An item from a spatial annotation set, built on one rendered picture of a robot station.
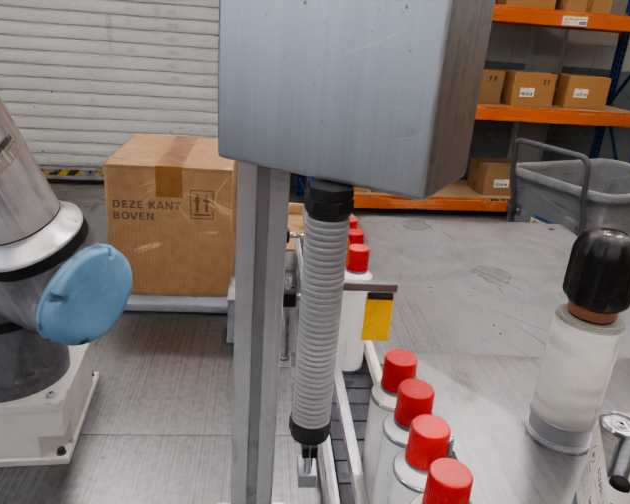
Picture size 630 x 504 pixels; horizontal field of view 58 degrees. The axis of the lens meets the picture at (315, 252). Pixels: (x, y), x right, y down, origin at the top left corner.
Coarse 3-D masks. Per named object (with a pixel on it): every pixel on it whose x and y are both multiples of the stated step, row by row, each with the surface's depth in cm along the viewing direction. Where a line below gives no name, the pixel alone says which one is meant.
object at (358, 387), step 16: (368, 368) 91; (352, 384) 87; (368, 384) 87; (352, 400) 83; (368, 400) 83; (336, 416) 79; (352, 416) 80; (336, 432) 76; (336, 448) 73; (336, 464) 71; (352, 496) 66
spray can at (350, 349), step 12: (360, 252) 83; (348, 264) 84; (360, 264) 83; (348, 276) 84; (360, 276) 84; (372, 276) 85; (348, 300) 85; (360, 300) 85; (348, 312) 85; (360, 312) 85; (348, 324) 86; (360, 324) 86; (348, 336) 87; (360, 336) 87; (348, 348) 87; (360, 348) 88; (348, 360) 88; (360, 360) 89; (348, 372) 89
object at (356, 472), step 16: (304, 208) 140; (304, 224) 131; (336, 368) 76; (336, 384) 72; (336, 400) 71; (352, 432) 64; (352, 448) 62; (352, 464) 59; (352, 480) 58; (368, 496) 56
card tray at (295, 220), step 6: (294, 204) 175; (300, 204) 176; (288, 210) 176; (294, 210) 176; (300, 210) 176; (288, 216) 174; (294, 216) 175; (300, 216) 175; (288, 222) 169; (294, 222) 169; (300, 222) 170; (294, 228) 164; (300, 228) 165; (294, 240) 155; (288, 246) 151
